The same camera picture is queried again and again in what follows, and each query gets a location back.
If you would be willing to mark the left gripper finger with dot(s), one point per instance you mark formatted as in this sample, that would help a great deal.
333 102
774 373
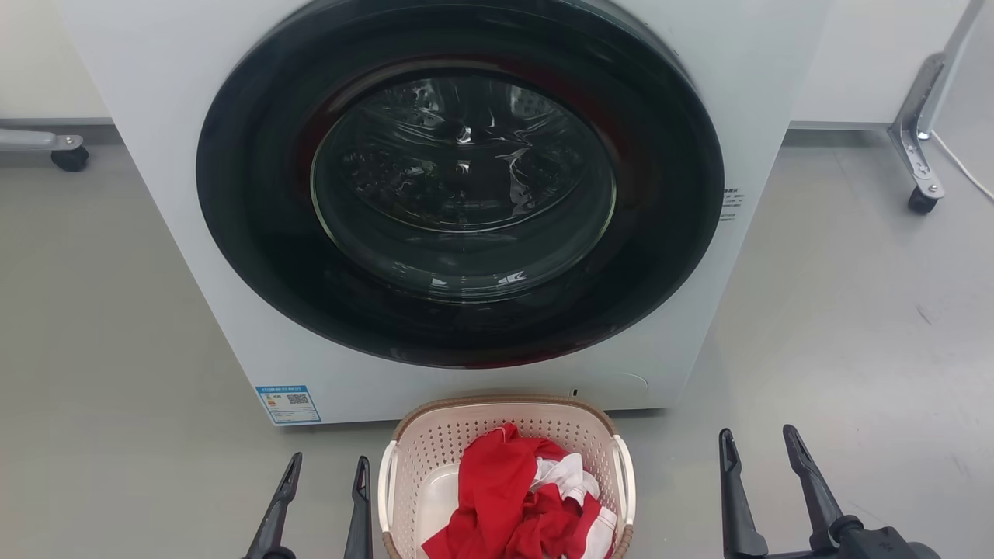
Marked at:
278 505
360 512

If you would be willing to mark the flat grey metal leg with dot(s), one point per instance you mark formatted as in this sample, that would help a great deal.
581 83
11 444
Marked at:
31 140

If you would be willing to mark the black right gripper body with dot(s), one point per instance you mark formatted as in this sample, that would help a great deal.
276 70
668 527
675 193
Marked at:
870 543

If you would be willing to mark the angled silver metal leg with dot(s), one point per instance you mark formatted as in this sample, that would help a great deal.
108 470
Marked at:
920 116

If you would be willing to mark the red garment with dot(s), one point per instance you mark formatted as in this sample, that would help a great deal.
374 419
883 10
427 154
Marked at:
497 489

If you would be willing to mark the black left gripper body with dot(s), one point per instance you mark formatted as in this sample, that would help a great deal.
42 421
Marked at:
276 554

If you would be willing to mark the black caster wheel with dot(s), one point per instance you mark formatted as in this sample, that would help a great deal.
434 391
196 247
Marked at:
70 159
922 202

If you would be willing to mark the round washer filter cover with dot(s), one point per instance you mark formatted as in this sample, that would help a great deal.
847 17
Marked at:
621 386

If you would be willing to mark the black round washer door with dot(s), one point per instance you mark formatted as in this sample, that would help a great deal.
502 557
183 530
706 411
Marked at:
256 202

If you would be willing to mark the beige perforated laundry basket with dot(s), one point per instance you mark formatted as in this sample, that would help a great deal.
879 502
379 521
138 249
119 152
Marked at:
435 450

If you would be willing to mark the small white text sticker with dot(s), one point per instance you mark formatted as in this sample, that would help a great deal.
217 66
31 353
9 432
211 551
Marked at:
731 204

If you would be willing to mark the blue energy label sticker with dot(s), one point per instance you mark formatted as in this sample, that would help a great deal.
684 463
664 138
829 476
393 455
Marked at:
288 404

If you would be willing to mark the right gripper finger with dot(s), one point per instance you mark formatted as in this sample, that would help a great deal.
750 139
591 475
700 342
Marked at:
738 505
811 485

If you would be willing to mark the white garment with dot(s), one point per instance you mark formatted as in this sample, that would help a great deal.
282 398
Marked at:
567 470

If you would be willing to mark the white front-load washing machine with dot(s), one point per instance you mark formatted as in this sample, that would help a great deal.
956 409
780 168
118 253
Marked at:
155 171

